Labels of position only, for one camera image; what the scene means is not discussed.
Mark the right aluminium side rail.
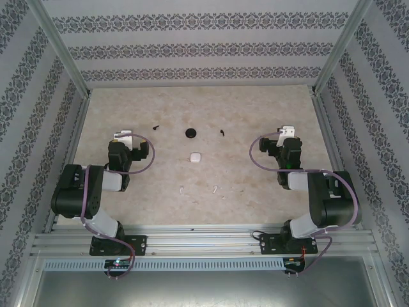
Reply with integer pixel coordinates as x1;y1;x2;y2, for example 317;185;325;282
311;91;373;231

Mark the left aluminium side rail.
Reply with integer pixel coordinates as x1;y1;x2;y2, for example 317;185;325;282
43;94;93;234

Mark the grey metal sheet panel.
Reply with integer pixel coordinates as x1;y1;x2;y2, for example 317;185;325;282
31;270;392;307

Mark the right aluminium frame post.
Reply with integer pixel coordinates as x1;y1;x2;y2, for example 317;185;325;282
312;0;374;95

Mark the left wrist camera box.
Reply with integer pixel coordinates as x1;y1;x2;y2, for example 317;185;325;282
113;129;134;151

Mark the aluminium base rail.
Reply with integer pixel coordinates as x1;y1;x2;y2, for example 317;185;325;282
30;223;374;258

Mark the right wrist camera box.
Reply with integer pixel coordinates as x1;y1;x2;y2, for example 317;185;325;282
276;125;295;146

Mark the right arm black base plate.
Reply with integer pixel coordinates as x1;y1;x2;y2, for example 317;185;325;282
259;233;319;256

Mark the white slotted cable duct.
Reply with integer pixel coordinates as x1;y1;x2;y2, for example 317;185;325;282
43;258;285;272

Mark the aluminium side rail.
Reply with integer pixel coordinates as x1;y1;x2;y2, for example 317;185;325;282
43;94;93;234
311;91;373;231

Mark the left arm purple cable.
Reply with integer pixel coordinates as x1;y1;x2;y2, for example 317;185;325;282
79;133;157;279

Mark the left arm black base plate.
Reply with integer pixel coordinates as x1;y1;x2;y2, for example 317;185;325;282
90;235;148;256

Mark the left aluminium frame post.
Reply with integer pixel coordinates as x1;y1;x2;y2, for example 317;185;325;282
27;0;92;97

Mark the aluminium frame post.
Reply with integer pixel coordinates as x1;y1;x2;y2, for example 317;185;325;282
312;0;374;95
27;0;92;97

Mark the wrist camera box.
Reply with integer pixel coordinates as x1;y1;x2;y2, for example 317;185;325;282
276;125;295;146
113;129;134;151

